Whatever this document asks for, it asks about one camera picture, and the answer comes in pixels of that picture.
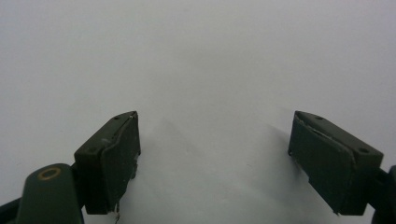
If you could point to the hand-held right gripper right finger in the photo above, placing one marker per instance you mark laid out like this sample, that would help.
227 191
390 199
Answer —
333 168

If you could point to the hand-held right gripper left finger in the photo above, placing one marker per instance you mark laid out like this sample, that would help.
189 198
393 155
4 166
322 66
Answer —
109 165

